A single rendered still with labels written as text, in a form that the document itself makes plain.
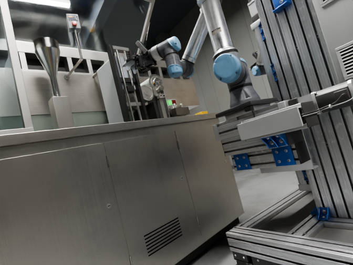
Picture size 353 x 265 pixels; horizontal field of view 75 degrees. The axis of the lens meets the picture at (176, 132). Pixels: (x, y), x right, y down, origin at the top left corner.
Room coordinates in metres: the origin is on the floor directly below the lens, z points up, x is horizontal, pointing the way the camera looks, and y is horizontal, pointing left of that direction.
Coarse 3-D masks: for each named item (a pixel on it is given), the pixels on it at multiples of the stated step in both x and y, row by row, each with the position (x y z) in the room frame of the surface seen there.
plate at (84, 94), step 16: (32, 80) 1.47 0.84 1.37; (48, 80) 1.54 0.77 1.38; (64, 80) 1.61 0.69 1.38; (80, 80) 1.70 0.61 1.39; (96, 80) 1.79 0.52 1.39; (144, 80) 2.14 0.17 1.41; (176, 80) 2.45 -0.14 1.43; (32, 96) 1.45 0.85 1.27; (48, 96) 1.52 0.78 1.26; (64, 96) 1.59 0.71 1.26; (80, 96) 1.68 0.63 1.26; (96, 96) 1.76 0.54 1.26; (176, 96) 2.40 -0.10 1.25; (192, 96) 2.59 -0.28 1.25; (32, 112) 1.44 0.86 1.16; (48, 112) 1.51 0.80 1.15; (80, 112) 1.66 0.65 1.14
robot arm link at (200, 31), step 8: (200, 8) 1.14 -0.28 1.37; (200, 16) 1.15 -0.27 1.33; (200, 24) 1.15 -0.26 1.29; (200, 32) 1.16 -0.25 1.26; (192, 40) 1.18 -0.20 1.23; (200, 40) 1.18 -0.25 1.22; (192, 48) 1.19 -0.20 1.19; (200, 48) 1.21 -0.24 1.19; (184, 56) 1.22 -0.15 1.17; (192, 56) 1.20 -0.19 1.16; (192, 64) 1.23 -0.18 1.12; (192, 72) 1.27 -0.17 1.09
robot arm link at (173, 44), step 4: (168, 40) 1.11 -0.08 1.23; (172, 40) 1.10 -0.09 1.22; (176, 40) 1.11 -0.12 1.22; (160, 44) 1.14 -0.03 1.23; (164, 44) 1.12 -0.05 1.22; (168, 44) 1.11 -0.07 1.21; (172, 44) 1.10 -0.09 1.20; (176, 44) 1.10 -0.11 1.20; (180, 44) 1.14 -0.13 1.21; (160, 48) 1.13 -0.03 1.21; (164, 48) 1.12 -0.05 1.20; (168, 48) 1.11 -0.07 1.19; (172, 48) 1.12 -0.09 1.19; (176, 48) 1.12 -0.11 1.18; (180, 48) 1.13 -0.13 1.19; (160, 52) 1.14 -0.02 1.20; (164, 52) 1.13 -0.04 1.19; (168, 52) 1.12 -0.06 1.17; (176, 52) 1.17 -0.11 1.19; (160, 56) 1.16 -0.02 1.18
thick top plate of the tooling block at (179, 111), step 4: (176, 108) 1.84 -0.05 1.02; (180, 108) 1.87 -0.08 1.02; (184, 108) 1.91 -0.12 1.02; (188, 108) 1.94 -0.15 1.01; (172, 112) 1.86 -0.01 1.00; (176, 112) 1.83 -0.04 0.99; (180, 112) 1.86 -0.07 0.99; (184, 112) 1.90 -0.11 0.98; (188, 112) 1.93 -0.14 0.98; (172, 116) 1.87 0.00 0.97
